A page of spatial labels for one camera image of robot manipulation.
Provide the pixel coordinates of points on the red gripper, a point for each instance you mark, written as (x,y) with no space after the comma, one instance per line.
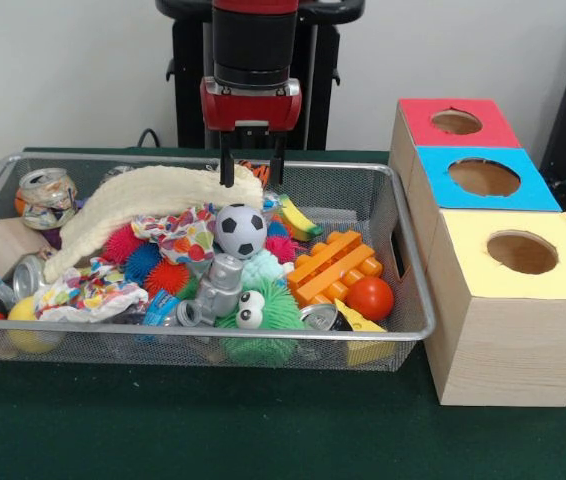
(253,108)

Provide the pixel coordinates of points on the cream waffle cloth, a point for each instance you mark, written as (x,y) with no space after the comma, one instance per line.
(143,195)

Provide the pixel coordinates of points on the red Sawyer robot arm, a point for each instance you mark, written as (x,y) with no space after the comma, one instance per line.
(255,40)

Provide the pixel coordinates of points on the wooden box with three holes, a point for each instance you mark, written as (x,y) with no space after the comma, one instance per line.
(508,330)

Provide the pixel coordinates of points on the black and white soccer ball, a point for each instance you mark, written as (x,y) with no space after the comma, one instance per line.
(241,231)

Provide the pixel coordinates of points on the yellow banana toy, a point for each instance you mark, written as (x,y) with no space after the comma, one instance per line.
(298,218)

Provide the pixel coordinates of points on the grey robot toy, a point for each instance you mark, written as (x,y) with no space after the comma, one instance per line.
(223,285)

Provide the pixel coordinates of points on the orange plastic building block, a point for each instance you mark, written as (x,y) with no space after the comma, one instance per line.
(331,266)

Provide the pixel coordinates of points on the green fuzzy toy with eyes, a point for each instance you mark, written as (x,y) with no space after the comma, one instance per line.
(278,312)

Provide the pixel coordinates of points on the red ball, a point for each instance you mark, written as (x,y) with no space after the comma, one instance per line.
(370,299)

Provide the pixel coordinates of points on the yellow cheese wedge toy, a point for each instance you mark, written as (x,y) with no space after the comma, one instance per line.
(358,322)

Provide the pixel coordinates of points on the crushed silver can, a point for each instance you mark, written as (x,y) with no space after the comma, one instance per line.
(47,197)

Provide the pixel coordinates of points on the plain wooden block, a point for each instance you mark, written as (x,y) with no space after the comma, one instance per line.
(8,245)

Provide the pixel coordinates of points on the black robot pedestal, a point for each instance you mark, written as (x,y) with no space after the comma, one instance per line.
(183,90)

